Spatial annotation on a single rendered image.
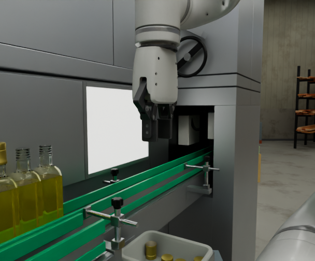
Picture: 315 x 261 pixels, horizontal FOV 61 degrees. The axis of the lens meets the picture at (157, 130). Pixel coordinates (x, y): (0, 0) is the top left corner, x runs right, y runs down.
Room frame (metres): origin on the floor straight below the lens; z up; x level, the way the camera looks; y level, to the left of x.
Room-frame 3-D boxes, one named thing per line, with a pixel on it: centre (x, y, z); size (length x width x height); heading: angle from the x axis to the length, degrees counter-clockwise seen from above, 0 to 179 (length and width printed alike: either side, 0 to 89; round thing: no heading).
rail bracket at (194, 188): (1.21, -0.20, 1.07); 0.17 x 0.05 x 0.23; 60
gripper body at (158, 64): (0.51, 0.00, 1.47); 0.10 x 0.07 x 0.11; 150
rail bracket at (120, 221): (0.65, 0.12, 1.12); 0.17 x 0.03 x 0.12; 60
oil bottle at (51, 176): (0.64, 0.27, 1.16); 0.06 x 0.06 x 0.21; 59
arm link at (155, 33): (0.52, 0.00, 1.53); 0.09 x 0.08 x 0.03; 150
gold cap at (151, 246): (0.79, 0.02, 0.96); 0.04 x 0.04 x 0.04
